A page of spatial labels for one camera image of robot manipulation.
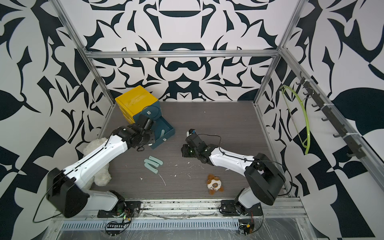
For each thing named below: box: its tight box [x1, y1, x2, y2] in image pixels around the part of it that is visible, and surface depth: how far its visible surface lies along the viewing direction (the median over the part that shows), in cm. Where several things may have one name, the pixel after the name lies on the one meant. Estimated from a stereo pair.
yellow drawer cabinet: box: [115, 85, 159, 124], surface depth 94 cm
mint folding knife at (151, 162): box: [143, 159, 160, 168], surface depth 91 cm
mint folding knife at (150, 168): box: [144, 162, 158, 174], surface depth 89 cm
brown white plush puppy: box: [207, 173, 224, 196], surface depth 81 cm
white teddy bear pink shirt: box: [82, 137, 108, 156], surface depth 89 cm
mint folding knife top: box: [148, 155, 164, 166], surface depth 91 cm
